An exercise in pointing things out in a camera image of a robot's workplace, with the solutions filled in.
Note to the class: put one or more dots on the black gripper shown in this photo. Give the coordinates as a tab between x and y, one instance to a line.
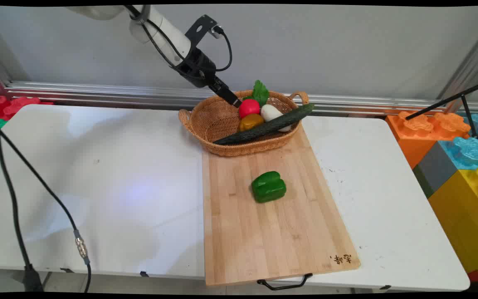
197	66

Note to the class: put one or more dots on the brown yellow potato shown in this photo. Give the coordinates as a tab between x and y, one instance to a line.
250	122

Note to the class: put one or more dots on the red tomato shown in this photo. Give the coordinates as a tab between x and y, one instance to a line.
249	108

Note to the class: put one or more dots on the woven wicker basket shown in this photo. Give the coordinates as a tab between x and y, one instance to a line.
214	120

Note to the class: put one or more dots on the white radish with green leaves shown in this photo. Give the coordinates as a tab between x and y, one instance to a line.
270	112

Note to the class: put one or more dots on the long dark green cucumber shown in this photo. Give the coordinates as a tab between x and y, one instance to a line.
264	126

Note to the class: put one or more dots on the green bell pepper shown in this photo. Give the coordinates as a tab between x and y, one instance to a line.
269	187

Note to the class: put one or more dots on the wooden cutting board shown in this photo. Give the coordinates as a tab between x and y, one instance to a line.
264	241

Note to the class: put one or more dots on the orange foam block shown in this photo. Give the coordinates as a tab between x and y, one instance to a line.
409	141

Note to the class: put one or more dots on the black tripod stand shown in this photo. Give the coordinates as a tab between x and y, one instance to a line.
446	101

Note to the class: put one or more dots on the grey foam block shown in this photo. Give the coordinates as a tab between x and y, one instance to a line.
438	168

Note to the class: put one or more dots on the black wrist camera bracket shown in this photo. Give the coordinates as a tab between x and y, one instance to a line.
199	27

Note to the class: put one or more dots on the aluminium frame rail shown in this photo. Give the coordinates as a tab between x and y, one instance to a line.
98	93

